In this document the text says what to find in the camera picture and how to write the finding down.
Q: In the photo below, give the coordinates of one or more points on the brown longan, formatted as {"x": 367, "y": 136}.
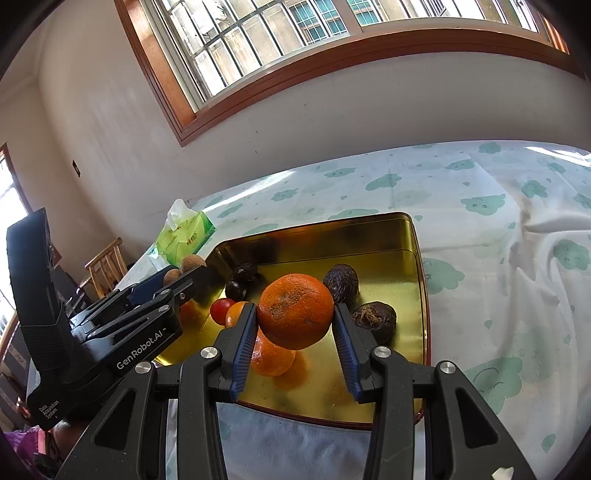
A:
{"x": 172, "y": 276}
{"x": 193, "y": 263}

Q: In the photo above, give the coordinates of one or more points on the wooden chair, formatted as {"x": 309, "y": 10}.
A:
{"x": 111, "y": 263}

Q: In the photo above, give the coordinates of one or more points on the green tissue pack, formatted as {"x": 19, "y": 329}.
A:
{"x": 184, "y": 235}

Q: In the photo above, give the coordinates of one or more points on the red cherry tomato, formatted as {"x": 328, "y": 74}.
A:
{"x": 221, "y": 310}

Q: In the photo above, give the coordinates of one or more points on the dark furniture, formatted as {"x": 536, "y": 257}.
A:
{"x": 69, "y": 290}

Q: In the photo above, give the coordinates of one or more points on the wooden framed barred window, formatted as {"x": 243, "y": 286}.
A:
{"x": 258, "y": 87}

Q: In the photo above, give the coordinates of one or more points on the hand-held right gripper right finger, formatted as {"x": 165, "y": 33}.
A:
{"x": 346, "y": 355}

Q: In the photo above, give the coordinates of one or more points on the person's left hand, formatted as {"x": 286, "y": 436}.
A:
{"x": 67, "y": 434}

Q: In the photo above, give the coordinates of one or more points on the purple patterned clothing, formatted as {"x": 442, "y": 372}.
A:
{"x": 27, "y": 443}

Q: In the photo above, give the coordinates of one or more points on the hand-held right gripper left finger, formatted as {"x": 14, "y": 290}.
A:
{"x": 244, "y": 355}

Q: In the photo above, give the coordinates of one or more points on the white tablecloth with green print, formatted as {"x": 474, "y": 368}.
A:
{"x": 485, "y": 240}

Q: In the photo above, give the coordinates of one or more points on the dark wrinkled fruit with stem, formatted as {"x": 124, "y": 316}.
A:
{"x": 374, "y": 322}

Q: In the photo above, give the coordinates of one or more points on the small smooth orange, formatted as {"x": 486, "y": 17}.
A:
{"x": 235, "y": 314}

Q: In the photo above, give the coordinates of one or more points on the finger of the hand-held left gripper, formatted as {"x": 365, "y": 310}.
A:
{"x": 147, "y": 288}
{"x": 189, "y": 286}

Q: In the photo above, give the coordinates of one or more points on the large mandarin orange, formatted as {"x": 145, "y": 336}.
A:
{"x": 295, "y": 311}

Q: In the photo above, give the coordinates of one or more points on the dark wall switch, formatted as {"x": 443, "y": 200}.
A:
{"x": 76, "y": 168}

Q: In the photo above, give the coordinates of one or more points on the medium orange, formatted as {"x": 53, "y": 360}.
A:
{"x": 272, "y": 361}

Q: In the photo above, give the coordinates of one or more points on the red and gold tin box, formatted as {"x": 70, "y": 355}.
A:
{"x": 323, "y": 249}

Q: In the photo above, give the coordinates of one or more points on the dark wrinkled passion fruit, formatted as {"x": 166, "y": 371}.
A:
{"x": 341, "y": 282}

